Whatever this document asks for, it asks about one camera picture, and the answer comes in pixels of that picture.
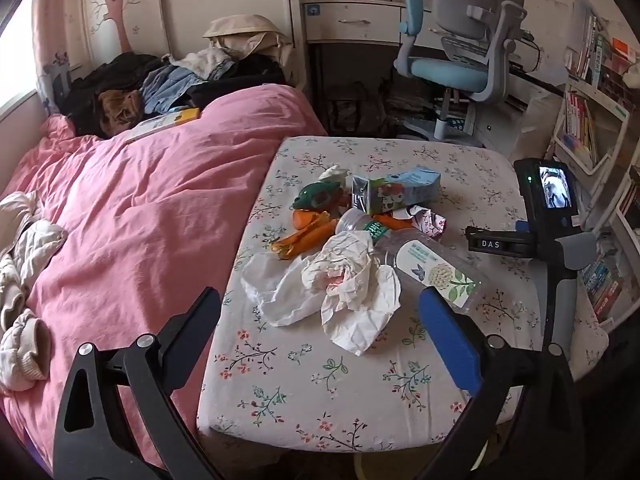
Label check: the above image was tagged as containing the white tissue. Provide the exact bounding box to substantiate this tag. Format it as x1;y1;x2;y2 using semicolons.
318;164;351;186

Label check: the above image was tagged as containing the cream jacket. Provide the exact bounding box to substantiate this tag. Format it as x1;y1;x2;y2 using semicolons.
0;191;68;393

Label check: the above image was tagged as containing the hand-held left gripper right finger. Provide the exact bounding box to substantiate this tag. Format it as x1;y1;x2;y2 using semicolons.
419;286;586;480

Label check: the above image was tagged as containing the translucent plastic bag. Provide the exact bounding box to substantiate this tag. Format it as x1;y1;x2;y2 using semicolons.
510;92;561;161

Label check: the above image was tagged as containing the white grey garment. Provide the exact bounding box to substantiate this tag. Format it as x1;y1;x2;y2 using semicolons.
162;47;238;81

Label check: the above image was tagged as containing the blue juice carton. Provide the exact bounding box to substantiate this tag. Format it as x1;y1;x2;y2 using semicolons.
351;167;442;215

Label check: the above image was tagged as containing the long orange wrapper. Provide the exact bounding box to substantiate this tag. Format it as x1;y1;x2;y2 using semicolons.
270;218;341;260

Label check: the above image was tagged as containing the white and yellow book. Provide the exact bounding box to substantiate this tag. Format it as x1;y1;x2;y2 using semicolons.
122;106;202;143

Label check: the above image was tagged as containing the dark clutter under desk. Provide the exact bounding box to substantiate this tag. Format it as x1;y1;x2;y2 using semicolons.
325;80;436;137

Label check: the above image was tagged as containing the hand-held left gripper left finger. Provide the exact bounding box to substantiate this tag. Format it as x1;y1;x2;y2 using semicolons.
52;286;223;480

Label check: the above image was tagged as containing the green snack wrapper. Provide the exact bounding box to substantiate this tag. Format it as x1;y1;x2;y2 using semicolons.
293;181;346;211

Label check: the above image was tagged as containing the pink blanket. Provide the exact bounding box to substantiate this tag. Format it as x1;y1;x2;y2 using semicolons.
0;82;328;476

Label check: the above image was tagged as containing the black garment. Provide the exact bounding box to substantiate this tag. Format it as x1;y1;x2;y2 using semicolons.
65;52;166;136
185;55;288;108

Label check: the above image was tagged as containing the floral paper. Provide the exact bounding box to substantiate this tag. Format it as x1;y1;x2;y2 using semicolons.
400;205;447;241

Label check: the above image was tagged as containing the row of colourful books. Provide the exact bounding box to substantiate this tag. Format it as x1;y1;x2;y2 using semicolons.
565;10;640;321

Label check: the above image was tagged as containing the beige cloth bag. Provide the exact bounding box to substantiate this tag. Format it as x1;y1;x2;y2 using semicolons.
202;15;293;66

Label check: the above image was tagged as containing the window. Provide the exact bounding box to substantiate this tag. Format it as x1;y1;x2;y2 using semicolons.
0;0;38;111

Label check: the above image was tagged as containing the grey and blue desk chair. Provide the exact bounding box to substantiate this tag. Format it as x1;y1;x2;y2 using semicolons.
393;0;543;143

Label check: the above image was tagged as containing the pink printed curtain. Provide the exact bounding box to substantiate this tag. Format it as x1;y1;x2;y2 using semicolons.
30;0;96;116

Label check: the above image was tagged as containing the white paper sheet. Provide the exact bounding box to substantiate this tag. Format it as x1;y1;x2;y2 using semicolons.
241;252;331;328

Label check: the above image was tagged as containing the white bookshelf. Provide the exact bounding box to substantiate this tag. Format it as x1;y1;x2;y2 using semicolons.
547;0;640;331

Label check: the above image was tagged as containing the clear plastic bottle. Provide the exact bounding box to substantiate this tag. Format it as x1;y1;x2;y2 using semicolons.
336;208;488;313

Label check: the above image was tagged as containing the blue denim garment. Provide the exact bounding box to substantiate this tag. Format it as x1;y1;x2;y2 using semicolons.
140;66;211;113

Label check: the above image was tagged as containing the brown garment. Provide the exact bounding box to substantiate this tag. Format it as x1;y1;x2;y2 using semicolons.
97;89;143;133

